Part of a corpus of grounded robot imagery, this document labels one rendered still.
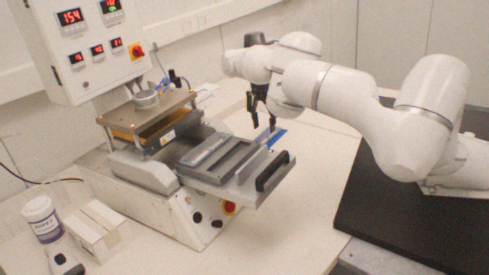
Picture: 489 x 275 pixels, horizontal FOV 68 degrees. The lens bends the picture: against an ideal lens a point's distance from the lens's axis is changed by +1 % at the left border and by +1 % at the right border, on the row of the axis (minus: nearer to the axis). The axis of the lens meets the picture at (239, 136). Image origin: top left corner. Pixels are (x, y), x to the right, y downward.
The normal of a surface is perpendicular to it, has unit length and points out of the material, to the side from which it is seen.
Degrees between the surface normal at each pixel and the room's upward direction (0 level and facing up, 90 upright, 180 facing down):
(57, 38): 90
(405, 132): 45
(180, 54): 90
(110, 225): 2
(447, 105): 68
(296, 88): 79
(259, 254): 0
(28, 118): 90
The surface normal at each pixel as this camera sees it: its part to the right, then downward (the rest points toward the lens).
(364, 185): -0.51, -0.30
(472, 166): 0.07, -0.07
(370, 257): -0.13, -0.86
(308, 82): -0.54, -0.05
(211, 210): 0.68, -0.18
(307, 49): 0.27, 0.16
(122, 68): 0.81, 0.19
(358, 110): -0.65, 0.15
